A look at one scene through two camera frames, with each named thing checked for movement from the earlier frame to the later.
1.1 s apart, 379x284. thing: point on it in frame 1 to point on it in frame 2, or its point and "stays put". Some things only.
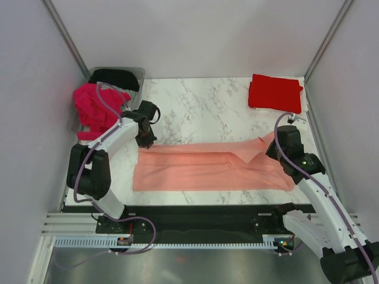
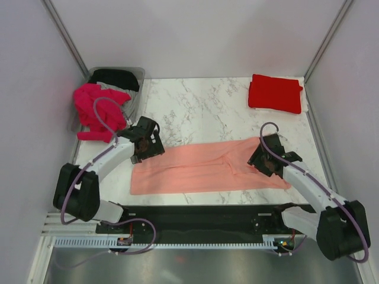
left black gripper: (147, 142) to (156, 149)
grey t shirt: (128, 104) stays put
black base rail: (201, 223) stays put
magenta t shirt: (100, 109) stays put
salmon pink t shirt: (241, 165) stays put
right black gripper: (270, 152) to (255, 160)
